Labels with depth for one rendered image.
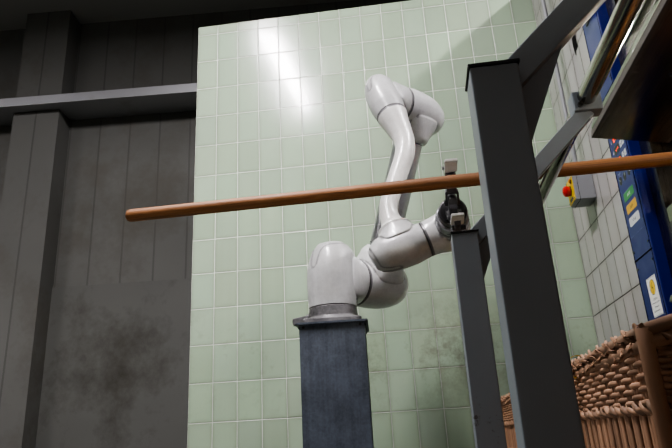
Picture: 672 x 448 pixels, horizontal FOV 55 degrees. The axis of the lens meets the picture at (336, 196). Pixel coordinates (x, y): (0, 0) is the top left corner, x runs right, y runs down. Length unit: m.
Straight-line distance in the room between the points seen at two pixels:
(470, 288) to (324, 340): 1.05
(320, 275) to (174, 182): 2.27
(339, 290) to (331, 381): 0.28
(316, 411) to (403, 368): 0.70
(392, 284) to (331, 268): 0.25
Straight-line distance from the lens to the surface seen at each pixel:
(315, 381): 1.97
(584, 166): 1.50
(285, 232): 2.76
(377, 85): 2.13
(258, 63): 3.14
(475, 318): 0.97
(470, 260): 0.99
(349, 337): 1.97
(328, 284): 2.03
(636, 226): 2.00
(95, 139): 4.50
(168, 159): 4.26
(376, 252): 1.78
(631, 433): 0.61
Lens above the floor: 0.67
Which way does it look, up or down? 21 degrees up
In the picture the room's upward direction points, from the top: 3 degrees counter-clockwise
